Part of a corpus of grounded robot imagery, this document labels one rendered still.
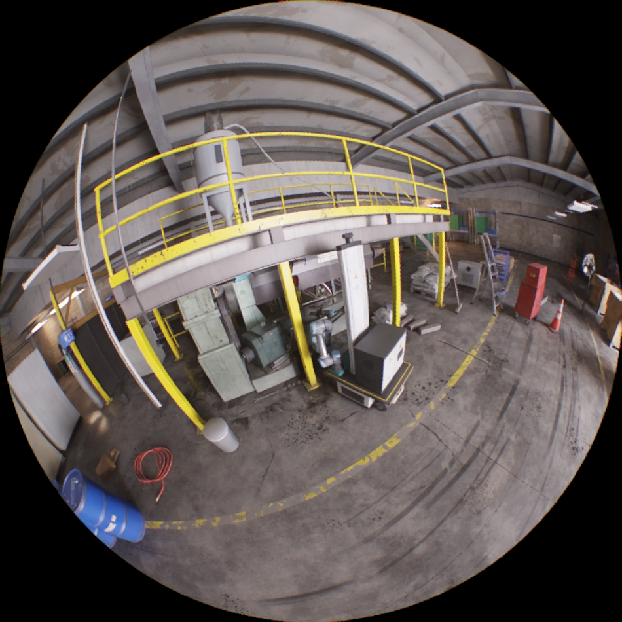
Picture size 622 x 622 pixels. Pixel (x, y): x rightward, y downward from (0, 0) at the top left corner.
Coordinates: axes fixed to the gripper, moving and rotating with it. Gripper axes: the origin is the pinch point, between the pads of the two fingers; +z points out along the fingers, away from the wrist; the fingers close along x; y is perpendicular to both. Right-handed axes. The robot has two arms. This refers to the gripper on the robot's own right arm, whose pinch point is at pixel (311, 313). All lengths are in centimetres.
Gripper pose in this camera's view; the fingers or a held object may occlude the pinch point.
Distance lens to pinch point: 263.1
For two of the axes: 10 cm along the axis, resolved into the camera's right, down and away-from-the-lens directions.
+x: 2.5, -4.5, 8.6
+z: -9.5, 0.5, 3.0
